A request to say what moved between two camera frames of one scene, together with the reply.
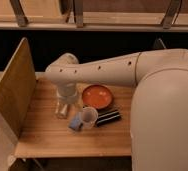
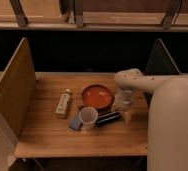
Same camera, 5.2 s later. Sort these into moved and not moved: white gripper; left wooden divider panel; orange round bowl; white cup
Moved: white gripper
Not moved: white cup; left wooden divider panel; orange round bowl
